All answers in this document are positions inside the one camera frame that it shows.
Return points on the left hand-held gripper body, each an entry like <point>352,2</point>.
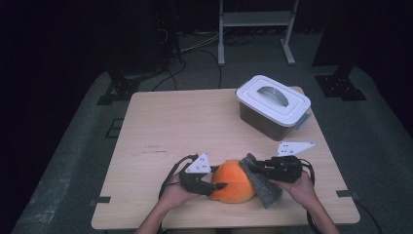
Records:
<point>193,182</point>

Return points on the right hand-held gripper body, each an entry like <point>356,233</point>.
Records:
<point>285,170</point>

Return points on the orange plush toy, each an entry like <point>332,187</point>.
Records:
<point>233,183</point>

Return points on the grey cloth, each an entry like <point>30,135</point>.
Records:
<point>268,193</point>

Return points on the brown transparent storage box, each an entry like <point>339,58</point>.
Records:
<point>263,125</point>

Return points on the person's left hand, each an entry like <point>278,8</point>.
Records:
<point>177,195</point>

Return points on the person's right hand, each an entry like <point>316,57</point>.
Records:
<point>302,193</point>

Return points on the white metal stand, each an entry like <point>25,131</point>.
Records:
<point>256,19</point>

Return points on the black stand with base plate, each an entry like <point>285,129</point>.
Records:
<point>339,87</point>
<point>120,89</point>

